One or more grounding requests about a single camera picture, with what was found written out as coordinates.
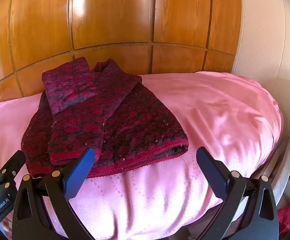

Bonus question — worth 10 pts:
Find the pink bedspread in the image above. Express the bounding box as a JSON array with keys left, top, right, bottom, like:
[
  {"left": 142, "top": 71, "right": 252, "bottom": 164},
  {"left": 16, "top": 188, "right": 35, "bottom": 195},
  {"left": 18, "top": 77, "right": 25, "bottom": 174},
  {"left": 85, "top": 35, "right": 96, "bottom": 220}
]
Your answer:
[{"left": 0, "top": 71, "right": 282, "bottom": 240}]

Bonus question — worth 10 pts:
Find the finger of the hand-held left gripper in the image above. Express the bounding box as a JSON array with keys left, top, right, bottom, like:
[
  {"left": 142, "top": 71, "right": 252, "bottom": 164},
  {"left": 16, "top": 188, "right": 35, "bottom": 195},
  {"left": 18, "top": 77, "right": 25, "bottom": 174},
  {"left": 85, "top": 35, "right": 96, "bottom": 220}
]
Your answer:
[{"left": 0, "top": 151, "right": 26, "bottom": 200}]

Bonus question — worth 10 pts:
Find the wooden bed frame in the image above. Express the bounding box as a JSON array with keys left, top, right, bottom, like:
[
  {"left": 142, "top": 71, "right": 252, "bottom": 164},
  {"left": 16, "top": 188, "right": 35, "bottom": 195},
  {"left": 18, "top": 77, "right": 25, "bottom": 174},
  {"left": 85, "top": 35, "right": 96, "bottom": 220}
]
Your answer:
[{"left": 256, "top": 134, "right": 290, "bottom": 207}]

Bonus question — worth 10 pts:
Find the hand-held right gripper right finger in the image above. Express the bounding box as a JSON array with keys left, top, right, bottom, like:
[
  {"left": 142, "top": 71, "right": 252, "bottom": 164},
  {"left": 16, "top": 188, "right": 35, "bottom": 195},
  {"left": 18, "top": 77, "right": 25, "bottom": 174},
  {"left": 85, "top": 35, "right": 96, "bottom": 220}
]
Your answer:
[{"left": 196, "top": 147, "right": 278, "bottom": 240}]

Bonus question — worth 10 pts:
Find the red black patterned sweater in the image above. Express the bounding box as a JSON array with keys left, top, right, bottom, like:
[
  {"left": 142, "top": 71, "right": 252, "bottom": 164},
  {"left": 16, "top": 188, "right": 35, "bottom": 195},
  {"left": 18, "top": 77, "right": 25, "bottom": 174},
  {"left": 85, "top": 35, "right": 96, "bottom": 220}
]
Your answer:
[{"left": 21, "top": 57, "right": 191, "bottom": 180}]

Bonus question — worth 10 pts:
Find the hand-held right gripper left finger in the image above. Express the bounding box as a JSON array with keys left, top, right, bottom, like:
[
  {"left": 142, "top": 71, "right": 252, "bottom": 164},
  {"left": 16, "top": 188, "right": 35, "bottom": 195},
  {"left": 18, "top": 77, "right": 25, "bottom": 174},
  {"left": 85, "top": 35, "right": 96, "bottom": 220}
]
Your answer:
[{"left": 12, "top": 148, "right": 96, "bottom": 240}]

